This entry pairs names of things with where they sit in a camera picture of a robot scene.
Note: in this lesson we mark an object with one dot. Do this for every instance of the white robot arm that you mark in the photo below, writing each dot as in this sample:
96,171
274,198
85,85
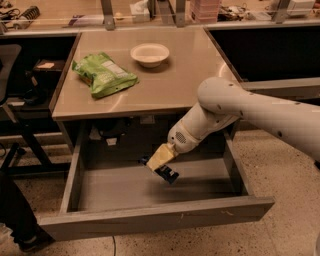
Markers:
221,102

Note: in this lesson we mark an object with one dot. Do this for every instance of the grey metal cabinet table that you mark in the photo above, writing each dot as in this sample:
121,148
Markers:
170,87

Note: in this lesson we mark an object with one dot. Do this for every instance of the grey open drawer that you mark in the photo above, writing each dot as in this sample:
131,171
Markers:
109,193

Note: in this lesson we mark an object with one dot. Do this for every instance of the green chip bag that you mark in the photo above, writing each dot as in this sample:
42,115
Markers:
103,76

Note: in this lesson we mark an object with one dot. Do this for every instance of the black coiled tool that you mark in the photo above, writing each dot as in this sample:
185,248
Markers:
26,18

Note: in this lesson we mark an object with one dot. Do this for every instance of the black box under bench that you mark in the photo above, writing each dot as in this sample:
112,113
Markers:
47,72

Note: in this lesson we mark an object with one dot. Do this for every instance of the black office chair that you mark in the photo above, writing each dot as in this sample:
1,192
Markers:
8,56

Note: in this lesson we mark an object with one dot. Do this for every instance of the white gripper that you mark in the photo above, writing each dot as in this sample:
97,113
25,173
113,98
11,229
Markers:
180,138

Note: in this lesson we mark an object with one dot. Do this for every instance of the dark blue rxbar wrapper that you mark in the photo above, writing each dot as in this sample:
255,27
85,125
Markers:
165,172

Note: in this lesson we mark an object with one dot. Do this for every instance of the white paper bowl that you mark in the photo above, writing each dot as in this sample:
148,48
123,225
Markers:
149,55

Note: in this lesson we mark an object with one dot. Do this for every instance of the pink stacked trays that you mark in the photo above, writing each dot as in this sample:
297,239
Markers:
204,11

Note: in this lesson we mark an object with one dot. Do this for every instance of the white device on bench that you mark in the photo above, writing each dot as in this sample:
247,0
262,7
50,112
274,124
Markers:
300,7

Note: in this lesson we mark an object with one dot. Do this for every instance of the black shoe of person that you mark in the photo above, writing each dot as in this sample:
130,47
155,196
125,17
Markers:
41,240

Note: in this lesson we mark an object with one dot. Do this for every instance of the white tissue box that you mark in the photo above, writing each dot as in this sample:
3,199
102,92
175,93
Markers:
140,12

